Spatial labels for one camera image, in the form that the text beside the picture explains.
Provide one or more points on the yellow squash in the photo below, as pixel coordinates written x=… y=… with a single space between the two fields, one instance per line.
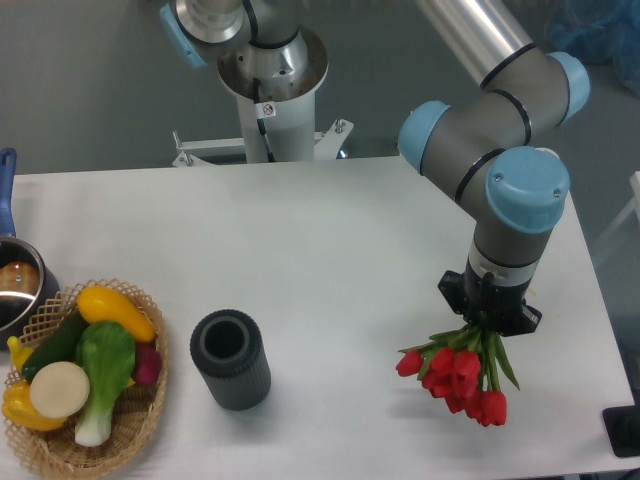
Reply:
x=98 y=304

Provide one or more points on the white furniture edge right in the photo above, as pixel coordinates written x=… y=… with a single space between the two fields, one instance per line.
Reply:
x=623 y=226

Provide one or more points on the woven wicker basket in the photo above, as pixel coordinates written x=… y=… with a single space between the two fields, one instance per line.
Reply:
x=54 y=454

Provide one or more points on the yellow bell pepper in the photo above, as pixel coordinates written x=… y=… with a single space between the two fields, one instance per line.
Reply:
x=18 y=408

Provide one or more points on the dark grey ribbed vase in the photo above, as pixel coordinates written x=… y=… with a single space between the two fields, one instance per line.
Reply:
x=227 y=349

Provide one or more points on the blue handled saucepan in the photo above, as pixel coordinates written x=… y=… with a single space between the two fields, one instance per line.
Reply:
x=26 y=281

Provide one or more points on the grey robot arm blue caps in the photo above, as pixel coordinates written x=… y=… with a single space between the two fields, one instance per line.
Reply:
x=480 y=157

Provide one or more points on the green bok choy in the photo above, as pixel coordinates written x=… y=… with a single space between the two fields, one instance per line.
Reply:
x=106 y=353

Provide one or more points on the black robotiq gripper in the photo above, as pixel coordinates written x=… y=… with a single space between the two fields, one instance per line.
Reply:
x=482 y=301

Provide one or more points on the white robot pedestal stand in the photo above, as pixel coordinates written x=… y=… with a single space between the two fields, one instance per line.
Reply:
x=271 y=131

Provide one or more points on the blue plastic bag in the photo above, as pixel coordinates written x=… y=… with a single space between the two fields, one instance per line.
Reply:
x=597 y=32

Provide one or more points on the black device at table edge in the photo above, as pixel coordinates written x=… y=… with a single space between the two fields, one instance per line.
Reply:
x=622 y=426

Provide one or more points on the dark green cucumber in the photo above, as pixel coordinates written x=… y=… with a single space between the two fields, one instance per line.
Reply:
x=60 y=345

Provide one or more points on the purple red radish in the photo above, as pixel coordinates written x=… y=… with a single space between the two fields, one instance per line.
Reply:
x=148 y=365

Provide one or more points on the red tulip bouquet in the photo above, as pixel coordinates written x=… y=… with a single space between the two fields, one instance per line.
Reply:
x=463 y=367

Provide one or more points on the yellow banana tip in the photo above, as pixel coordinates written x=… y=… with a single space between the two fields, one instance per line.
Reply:
x=19 y=353

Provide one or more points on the round beige disc food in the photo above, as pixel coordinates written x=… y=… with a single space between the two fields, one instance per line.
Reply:
x=59 y=390

